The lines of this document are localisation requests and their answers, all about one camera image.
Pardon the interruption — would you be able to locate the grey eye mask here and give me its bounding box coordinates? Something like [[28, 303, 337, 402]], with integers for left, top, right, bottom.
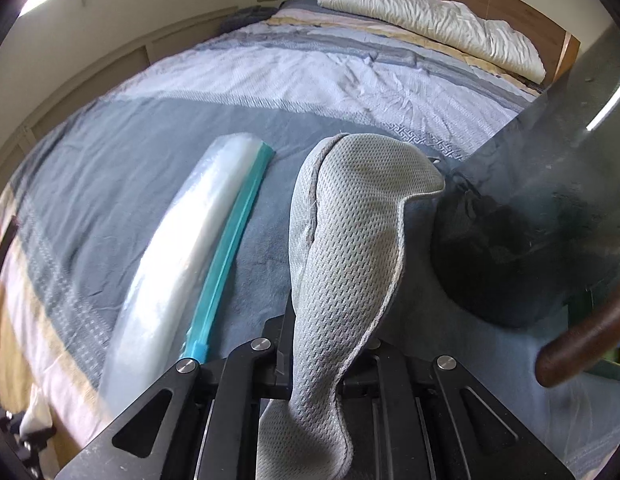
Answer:
[[256, 132, 445, 480]]

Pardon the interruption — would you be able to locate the dark grey cloth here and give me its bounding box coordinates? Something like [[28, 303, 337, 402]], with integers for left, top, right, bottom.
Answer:
[[222, 5, 281, 31]]

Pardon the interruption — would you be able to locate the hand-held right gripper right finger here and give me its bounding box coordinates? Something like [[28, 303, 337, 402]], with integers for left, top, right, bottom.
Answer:
[[340, 337, 576, 480]]

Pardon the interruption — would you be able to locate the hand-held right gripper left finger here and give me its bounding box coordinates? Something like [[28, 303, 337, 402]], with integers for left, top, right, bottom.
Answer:
[[54, 305, 298, 480]]

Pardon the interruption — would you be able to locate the striped bed blanket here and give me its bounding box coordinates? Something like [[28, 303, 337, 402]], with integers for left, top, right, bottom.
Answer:
[[0, 0, 620, 480]]

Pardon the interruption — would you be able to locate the white pillow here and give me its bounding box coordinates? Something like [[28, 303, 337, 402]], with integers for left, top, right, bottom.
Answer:
[[317, 0, 547, 86]]

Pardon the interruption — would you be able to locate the clear zip bag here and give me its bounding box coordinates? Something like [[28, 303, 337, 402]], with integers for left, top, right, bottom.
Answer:
[[100, 132, 275, 401]]

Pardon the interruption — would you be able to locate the grey pitcher with wooden handle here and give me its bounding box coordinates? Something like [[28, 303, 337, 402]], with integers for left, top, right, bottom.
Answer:
[[432, 5, 620, 388]]

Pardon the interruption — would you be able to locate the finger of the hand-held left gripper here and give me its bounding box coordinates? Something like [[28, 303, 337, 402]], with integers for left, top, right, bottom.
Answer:
[[0, 380, 58, 480]]

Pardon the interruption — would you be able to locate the phone with red case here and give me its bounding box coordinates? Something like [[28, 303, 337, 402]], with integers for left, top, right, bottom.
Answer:
[[0, 222, 21, 311]]

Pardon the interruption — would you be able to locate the green tray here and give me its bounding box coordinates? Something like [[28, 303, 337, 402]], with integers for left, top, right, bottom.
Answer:
[[569, 280, 620, 376]]

